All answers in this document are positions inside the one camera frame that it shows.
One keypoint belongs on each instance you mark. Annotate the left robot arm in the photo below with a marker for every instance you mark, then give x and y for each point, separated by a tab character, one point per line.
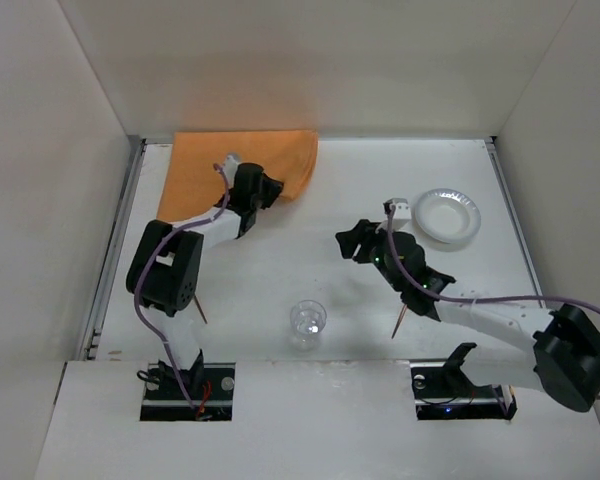
164	271

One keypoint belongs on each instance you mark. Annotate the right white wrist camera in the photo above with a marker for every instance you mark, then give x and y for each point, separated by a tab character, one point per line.
398	209

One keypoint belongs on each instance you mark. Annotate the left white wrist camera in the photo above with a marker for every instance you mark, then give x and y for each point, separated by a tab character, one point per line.
230	165

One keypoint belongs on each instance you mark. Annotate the right aluminium frame rail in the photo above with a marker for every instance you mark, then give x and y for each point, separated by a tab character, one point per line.
491	147

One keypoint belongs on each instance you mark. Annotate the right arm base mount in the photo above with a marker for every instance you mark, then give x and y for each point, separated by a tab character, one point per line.
442	392

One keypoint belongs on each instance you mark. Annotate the left aluminium frame rail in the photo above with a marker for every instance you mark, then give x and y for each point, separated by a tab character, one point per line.
94	317

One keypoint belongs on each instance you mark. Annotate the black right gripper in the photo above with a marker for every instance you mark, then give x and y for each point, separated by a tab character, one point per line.
359	242

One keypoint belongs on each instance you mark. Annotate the clear plastic cup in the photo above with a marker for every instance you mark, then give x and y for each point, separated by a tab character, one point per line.
308	319

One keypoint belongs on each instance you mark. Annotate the white ceramic plate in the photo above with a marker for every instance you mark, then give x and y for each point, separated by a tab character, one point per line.
447	216

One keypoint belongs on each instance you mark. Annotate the copper fork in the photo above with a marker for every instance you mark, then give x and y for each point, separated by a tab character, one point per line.
200	310

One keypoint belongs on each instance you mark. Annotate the copper spoon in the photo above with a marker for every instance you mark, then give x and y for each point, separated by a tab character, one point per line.
400	318

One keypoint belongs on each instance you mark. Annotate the aluminium frame rail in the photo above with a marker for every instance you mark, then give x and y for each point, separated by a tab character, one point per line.
94	317
491	147

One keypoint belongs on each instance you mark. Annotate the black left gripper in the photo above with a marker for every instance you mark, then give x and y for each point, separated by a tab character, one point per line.
266	187

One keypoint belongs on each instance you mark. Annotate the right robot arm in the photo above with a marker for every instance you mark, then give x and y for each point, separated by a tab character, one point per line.
557	351

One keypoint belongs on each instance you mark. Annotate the orange cloth placemat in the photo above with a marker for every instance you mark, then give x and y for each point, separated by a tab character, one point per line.
192	184

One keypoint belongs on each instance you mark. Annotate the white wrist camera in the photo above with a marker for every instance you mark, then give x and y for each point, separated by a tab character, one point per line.
230	165
398	209

